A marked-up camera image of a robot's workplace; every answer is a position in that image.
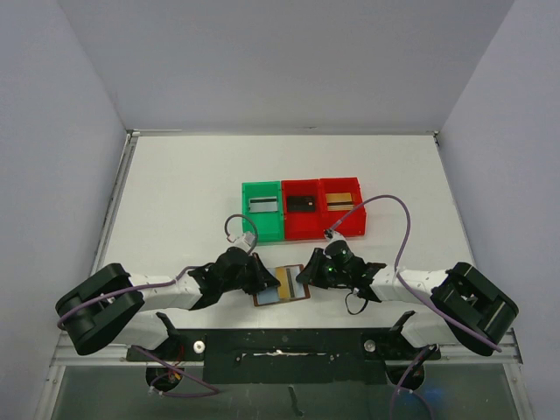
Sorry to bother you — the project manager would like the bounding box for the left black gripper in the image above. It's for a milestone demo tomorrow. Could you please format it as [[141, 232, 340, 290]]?
[[220, 252, 279, 295]]

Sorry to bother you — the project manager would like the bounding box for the brown leather card holder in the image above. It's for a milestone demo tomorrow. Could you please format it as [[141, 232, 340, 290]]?
[[253, 264, 311, 307]]

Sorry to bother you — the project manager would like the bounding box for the green plastic bin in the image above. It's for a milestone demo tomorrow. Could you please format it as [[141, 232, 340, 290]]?
[[241, 181, 284, 243]]

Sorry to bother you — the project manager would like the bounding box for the silver credit card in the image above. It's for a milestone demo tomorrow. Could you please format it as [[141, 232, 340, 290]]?
[[248, 196, 278, 214]]

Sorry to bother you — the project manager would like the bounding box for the red plastic bin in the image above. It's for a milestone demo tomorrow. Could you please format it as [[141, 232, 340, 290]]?
[[281, 179, 322, 241], [319, 178, 367, 237]]

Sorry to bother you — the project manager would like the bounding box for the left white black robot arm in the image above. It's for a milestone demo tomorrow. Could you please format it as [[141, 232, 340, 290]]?
[[55, 247, 280, 360]]

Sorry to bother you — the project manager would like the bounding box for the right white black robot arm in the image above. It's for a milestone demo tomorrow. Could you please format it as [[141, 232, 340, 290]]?
[[296, 241, 519, 358]]

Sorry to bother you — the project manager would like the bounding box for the black credit card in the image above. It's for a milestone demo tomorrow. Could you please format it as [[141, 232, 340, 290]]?
[[286, 195, 316, 213]]

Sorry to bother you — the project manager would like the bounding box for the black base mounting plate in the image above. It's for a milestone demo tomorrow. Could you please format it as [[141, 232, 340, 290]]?
[[152, 327, 420, 385]]

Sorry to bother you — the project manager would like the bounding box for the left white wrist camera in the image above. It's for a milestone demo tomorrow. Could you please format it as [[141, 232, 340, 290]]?
[[227, 232, 257, 254]]

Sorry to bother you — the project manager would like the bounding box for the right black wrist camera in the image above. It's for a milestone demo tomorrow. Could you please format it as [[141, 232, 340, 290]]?
[[324, 231, 354, 265]]

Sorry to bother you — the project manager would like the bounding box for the aluminium frame rail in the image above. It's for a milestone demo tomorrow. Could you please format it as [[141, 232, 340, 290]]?
[[50, 332, 524, 368]]

